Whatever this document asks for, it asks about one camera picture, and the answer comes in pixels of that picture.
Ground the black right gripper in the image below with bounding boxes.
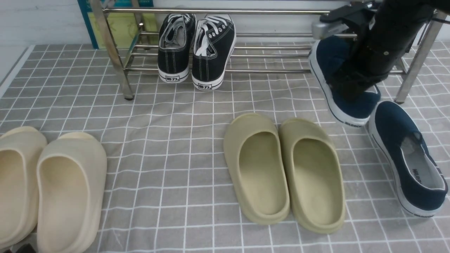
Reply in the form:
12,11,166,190
328,53,391,102

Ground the navy slip-on shoe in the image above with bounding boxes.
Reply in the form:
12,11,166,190
308,36,381,128
368,101,448,218

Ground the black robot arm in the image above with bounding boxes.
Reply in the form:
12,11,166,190
320,0,450,101

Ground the silver metal shoe rack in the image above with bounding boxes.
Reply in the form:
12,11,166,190
89,0,450,104

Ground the right olive foam slipper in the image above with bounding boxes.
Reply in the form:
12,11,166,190
278,117,347,234

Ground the olive foam slipper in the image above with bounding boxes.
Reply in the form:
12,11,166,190
278,117,347,234
223,113,290,225

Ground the left olive foam slipper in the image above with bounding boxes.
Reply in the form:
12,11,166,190
223,113,290,225

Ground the right black canvas sneaker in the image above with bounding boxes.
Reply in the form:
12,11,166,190
192,14,237,91

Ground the black canvas sneaker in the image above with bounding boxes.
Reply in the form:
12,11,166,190
157,13,197,83
192,14,237,91

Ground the left black canvas sneaker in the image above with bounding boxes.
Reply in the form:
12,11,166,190
157,13,197,83

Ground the grey checked tablecloth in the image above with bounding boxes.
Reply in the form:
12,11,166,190
1,45,449,253

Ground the teal and yellow book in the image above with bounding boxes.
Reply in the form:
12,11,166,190
78,0,158,49

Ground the right cream foam slipper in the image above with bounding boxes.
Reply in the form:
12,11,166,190
37,132,107,253

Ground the cream foam slipper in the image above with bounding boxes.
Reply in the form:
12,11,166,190
37,132,107,253
0,126,47,248

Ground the left cream foam slipper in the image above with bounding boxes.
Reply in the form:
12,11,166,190
0,126,47,248

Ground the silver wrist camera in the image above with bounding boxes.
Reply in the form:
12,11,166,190
311,2,377,40

